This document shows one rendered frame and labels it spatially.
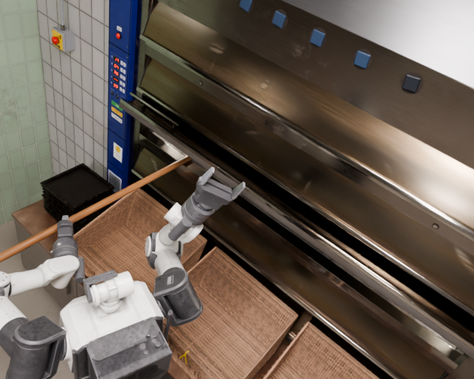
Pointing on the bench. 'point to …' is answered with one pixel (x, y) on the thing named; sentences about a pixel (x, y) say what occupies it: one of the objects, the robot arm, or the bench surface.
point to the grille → (114, 181)
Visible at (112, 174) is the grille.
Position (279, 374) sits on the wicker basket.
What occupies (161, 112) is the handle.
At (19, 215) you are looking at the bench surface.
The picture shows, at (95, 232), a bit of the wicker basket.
